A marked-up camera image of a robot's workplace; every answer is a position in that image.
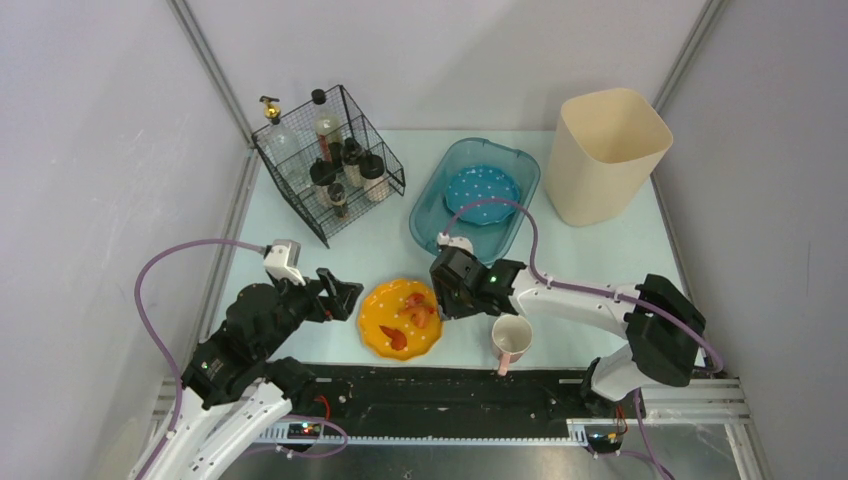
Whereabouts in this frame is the orange dotted plate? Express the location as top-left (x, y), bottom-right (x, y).
top-left (357, 278), bottom-right (443, 361)

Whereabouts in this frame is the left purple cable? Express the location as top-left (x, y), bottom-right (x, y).
top-left (133, 238), bottom-right (349, 480)

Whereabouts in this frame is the aluminium frame post left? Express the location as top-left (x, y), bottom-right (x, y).
top-left (166, 0), bottom-right (253, 147)

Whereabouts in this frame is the shrimp piece lower orange plate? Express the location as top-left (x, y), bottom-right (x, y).
top-left (379, 325), bottom-right (408, 351)

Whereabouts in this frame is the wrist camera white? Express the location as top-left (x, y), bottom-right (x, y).
top-left (436, 232), bottom-right (474, 255)
top-left (263, 239), bottom-right (306, 287)

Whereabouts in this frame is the small pepper shaker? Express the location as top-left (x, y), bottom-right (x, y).
top-left (327, 182), bottom-right (349, 219)

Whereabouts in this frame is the teal plastic tub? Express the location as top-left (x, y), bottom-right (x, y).
top-left (409, 137), bottom-right (541, 265)

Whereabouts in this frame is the cream waste bin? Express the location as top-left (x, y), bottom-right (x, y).
top-left (543, 88), bottom-right (673, 227)

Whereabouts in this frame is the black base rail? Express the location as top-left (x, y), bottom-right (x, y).
top-left (293, 364), bottom-right (645, 441)

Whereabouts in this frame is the blue dotted plate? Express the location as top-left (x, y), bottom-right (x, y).
top-left (444, 164), bottom-right (521, 226)

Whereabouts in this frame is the white spice jar black lid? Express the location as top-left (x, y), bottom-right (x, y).
top-left (309, 158), bottom-right (336, 207)

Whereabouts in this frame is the pink white mug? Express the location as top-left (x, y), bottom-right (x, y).
top-left (490, 314), bottom-right (534, 377)

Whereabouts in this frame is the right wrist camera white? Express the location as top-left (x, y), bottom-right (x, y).
top-left (436, 232), bottom-right (474, 255)

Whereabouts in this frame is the small black cap bottle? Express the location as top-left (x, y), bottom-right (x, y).
top-left (342, 137), bottom-right (364, 188)

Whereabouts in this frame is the glass bottle gold pump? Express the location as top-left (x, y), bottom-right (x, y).
top-left (259, 95), bottom-right (302, 193)

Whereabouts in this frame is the aluminium frame post right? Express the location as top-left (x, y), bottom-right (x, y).
top-left (652, 0), bottom-right (729, 116)

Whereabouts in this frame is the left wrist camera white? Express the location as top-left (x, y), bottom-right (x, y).
top-left (263, 239), bottom-right (306, 287)

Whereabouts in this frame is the shrimp piece upper orange plate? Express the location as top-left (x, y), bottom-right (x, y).
top-left (398, 293), bottom-right (437, 329)

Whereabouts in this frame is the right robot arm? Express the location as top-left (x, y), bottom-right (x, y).
top-left (429, 246), bottom-right (706, 417)

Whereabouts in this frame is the shrimp piece orange plate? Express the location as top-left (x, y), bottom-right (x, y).
top-left (398, 293), bottom-right (437, 329)
top-left (379, 325), bottom-right (408, 351)

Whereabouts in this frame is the dark sauce bottle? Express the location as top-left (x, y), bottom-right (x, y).
top-left (311, 89), bottom-right (342, 169)

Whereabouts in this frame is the aluminium frame post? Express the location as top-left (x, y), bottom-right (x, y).
top-left (652, 0), bottom-right (729, 116)
top-left (166, 0), bottom-right (253, 147)

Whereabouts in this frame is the black wire rack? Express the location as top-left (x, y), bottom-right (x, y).
top-left (251, 84), bottom-right (407, 246)

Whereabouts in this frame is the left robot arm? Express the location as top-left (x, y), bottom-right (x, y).
top-left (129, 268), bottom-right (363, 479)

